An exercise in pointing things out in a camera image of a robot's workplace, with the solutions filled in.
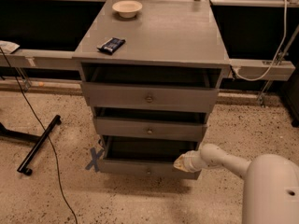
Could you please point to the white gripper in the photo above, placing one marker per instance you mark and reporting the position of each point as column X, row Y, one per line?
column 191, row 161

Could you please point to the grey bottom drawer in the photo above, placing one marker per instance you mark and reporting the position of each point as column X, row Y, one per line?
column 143, row 156

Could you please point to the grey drawer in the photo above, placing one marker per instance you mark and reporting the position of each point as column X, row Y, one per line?
column 162, row 98
column 150, row 129
column 143, row 156

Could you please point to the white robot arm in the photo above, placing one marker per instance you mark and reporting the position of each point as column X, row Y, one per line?
column 271, row 182

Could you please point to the grey middle drawer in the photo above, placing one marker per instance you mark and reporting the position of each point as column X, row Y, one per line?
column 150, row 129

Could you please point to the grey drawer cabinet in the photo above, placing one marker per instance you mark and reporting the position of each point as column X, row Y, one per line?
column 162, row 30

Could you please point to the grey top drawer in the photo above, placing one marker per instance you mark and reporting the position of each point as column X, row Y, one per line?
column 162, row 98

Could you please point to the blue tape cross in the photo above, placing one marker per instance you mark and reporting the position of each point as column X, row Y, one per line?
column 96, row 154

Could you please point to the black metal stand base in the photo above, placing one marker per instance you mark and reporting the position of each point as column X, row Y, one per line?
column 37, row 140

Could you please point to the white ceramic bowl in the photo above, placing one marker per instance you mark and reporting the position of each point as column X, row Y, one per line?
column 127, row 9

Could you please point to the white paper sheet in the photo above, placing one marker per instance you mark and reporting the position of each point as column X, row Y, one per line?
column 8, row 47

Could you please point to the grey metal rail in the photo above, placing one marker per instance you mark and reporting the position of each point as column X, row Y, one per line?
column 69, row 60

